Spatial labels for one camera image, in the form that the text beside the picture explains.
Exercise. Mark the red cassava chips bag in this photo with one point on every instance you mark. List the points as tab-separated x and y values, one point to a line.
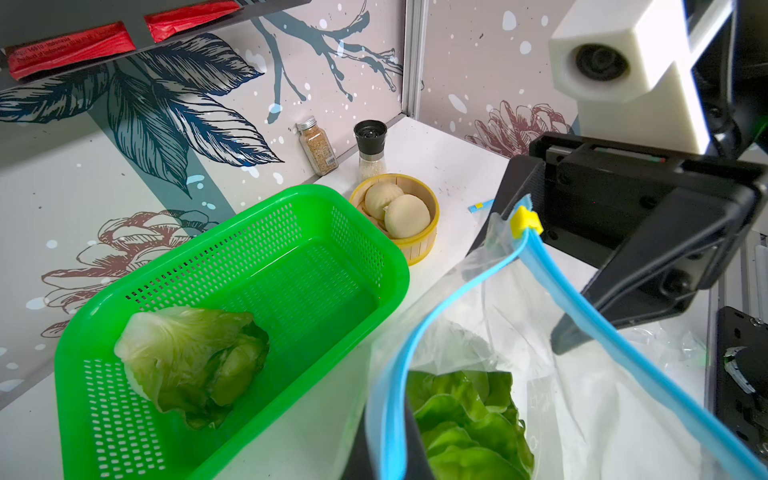
108	40

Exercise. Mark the white bun back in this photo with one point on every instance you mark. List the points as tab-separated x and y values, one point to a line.
381	198

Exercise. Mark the small chinese cabbage left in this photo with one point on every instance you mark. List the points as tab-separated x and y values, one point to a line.
197	362

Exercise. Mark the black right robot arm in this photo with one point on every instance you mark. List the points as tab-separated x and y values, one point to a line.
731	80

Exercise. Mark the clear zipper bag blue seal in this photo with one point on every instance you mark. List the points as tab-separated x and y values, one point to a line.
595	405

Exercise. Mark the white bun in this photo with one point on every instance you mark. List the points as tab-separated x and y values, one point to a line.
406	216
381	198

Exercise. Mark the black top pepper grinder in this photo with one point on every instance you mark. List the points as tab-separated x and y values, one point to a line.
370	136

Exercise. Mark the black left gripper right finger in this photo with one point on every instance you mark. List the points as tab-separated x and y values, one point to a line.
417	463

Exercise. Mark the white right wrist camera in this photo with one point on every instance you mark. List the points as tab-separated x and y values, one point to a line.
628	65

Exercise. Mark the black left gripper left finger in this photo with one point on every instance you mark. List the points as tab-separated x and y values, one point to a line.
358	465

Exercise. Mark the glass spice shaker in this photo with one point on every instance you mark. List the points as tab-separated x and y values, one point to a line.
317	146

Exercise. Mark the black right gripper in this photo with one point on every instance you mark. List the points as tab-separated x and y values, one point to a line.
658	226

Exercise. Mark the white bun front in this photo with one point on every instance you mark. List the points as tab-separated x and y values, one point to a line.
406	216

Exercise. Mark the green plastic basket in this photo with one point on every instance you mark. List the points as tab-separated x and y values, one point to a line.
316	274

